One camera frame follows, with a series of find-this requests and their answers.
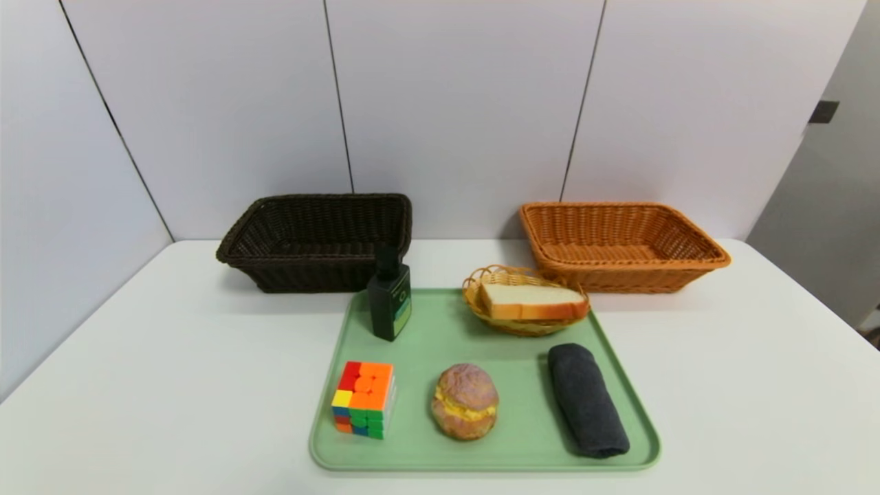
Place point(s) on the white toast bread slice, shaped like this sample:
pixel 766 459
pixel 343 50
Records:
pixel 529 297

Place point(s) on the cream bun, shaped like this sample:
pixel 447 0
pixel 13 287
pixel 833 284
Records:
pixel 464 399

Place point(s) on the dark grey towel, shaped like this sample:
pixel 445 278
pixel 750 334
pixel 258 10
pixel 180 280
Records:
pixel 588 405

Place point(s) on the small yellow wicker basket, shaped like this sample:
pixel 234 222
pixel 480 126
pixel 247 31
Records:
pixel 522 327

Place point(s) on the dark brown wicker basket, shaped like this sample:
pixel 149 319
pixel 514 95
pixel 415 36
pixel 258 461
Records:
pixel 309 275

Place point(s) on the orange wicker basket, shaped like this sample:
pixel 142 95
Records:
pixel 619 275

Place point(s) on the dark green bottle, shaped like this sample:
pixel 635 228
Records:
pixel 388 309

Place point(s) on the light green plastic tray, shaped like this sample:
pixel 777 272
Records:
pixel 440 330

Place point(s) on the multicoloured puzzle cube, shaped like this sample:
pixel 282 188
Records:
pixel 364 399

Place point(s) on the dark wall plate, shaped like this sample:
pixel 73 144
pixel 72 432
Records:
pixel 823 111

